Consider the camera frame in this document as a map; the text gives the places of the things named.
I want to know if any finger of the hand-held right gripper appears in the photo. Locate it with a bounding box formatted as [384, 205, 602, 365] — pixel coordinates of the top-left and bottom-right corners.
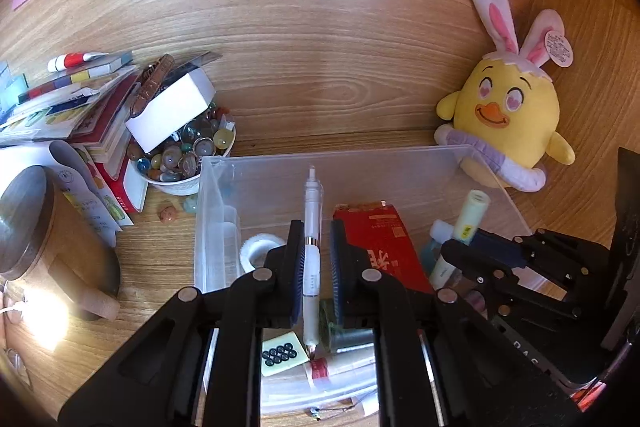
[440, 237, 606, 323]
[472, 227, 613, 303]

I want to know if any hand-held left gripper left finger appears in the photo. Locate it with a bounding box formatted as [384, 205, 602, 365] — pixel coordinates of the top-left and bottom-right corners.
[57, 219, 306, 427]

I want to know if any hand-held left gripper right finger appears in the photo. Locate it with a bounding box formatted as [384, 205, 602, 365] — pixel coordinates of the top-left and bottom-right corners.
[330, 221, 583, 427]

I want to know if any pale green glue stick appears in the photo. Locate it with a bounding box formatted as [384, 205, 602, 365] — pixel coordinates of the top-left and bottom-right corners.
[432, 189, 488, 290]

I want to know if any small teal bottle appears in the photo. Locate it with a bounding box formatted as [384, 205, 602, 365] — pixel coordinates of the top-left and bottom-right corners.
[420, 219, 453, 273]

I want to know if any dark green metal cylinder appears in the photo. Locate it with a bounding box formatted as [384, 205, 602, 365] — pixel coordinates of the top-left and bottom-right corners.
[320, 299, 376, 354]

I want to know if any red cardboard box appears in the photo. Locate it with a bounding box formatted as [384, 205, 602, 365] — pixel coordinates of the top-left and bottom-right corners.
[332, 202, 436, 295]

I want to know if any white mechanical pen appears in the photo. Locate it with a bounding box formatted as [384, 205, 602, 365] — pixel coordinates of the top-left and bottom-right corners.
[301, 165, 323, 358]

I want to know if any clear plastic storage box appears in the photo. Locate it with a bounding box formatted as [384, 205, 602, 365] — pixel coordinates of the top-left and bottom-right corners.
[194, 144, 533, 415]

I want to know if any white tube with red label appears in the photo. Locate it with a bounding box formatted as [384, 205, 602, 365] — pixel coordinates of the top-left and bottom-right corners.
[307, 352, 378, 390]

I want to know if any white tape roll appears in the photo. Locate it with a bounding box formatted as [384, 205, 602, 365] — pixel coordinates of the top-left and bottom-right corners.
[239, 234, 286, 278]

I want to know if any green mahjong tile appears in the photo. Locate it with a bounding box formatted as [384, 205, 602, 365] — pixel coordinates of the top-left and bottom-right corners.
[261, 332, 311, 378]

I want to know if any yellow chick plush toy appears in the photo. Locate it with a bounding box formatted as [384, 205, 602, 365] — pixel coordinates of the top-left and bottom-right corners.
[434, 0, 576, 192]

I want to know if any white bowl of marbles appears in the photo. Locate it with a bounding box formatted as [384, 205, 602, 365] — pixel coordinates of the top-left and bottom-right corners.
[127, 107, 236, 182]

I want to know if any white cardboard box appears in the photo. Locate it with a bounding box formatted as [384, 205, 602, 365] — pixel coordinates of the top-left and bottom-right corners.
[125, 72, 217, 155]

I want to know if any white paper booklet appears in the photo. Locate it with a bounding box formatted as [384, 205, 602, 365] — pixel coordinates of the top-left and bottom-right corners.
[49, 141, 135, 248]

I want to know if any brown patterned case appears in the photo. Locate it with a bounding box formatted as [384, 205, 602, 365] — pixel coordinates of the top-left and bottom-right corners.
[131, 53, 176, 118]

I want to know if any wooden jar with dark lid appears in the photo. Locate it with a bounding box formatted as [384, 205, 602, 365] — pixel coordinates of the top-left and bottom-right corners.
[0, 165, 121, 322]

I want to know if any stack of books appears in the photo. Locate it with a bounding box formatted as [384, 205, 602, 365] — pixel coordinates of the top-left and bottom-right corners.
[0, 49, 223, 214]

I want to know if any red and white marker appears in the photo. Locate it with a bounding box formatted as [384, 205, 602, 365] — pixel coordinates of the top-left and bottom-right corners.
[47, 51, 108, 72]

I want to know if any thin small chain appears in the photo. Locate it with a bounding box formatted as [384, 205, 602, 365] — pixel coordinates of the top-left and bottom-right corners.
[307, 404, 366, 420]

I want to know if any white cable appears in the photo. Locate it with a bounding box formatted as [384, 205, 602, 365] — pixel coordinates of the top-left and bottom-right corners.
[0, 299, 28, 323]

